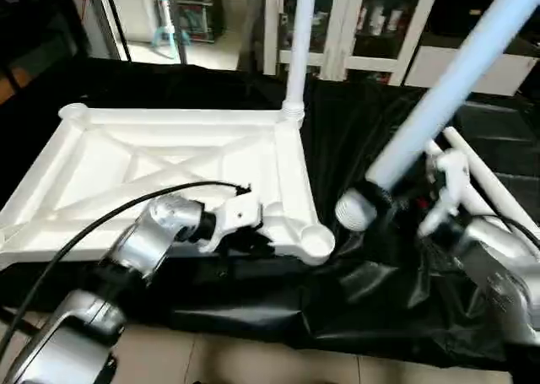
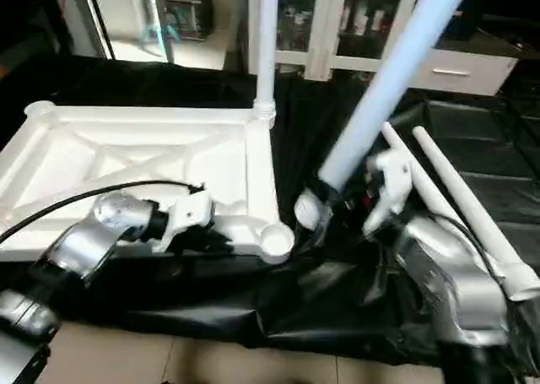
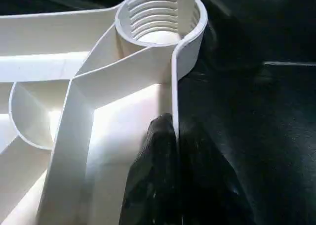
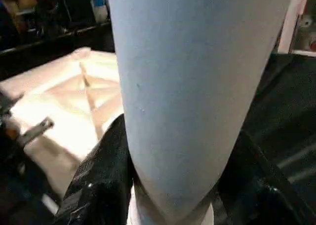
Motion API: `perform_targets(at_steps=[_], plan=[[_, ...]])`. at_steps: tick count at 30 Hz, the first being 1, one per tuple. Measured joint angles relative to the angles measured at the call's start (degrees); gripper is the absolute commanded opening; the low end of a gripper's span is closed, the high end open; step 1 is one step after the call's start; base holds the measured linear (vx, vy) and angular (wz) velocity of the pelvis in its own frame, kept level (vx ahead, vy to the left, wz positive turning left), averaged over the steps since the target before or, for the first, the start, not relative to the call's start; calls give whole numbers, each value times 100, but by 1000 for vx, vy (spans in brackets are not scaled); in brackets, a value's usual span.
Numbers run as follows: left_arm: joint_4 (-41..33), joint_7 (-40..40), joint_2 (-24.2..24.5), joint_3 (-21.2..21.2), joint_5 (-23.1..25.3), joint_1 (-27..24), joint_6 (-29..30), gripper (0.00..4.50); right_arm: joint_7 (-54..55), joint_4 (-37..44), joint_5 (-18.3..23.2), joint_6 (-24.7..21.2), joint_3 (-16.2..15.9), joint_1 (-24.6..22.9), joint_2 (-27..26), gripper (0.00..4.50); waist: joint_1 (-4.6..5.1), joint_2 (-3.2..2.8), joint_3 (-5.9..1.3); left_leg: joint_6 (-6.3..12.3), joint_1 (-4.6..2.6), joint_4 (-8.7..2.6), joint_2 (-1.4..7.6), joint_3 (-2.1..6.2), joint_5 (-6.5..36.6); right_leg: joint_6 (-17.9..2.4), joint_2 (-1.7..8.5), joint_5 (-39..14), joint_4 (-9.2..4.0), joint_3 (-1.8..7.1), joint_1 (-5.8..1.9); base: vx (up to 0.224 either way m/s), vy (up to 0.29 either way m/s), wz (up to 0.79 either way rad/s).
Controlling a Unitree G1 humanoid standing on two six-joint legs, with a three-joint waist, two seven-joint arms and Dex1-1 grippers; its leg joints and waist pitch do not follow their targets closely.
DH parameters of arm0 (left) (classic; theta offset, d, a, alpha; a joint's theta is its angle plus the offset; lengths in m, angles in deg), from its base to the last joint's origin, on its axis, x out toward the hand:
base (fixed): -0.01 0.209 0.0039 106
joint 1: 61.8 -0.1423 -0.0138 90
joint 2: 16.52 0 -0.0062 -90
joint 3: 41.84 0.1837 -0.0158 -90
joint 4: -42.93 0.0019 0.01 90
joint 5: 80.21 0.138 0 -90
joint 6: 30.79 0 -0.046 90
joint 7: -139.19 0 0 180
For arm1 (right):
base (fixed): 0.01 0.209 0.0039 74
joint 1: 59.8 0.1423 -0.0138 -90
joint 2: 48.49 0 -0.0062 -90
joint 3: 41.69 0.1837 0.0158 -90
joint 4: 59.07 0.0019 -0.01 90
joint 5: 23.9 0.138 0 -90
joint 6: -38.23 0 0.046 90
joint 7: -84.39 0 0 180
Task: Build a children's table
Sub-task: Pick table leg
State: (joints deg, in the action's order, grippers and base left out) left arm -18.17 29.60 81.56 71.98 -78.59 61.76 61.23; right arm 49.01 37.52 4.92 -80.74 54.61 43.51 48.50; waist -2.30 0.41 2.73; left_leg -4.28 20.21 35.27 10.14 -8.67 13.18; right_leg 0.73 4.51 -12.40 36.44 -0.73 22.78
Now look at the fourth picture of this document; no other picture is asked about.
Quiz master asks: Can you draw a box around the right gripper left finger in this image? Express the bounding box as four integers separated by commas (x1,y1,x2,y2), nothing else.
53,114,135,225

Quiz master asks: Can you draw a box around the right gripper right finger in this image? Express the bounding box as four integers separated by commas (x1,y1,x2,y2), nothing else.
213,129,308,225

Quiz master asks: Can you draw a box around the white plastic table top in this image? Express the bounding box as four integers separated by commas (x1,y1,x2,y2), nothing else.
0,47,125,198

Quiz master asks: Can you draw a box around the white plastic table leg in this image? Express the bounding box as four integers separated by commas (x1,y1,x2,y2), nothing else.
108,0,297,225

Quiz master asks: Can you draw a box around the white glass-door cabinet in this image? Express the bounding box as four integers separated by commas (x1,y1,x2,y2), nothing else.
276,0,316,56

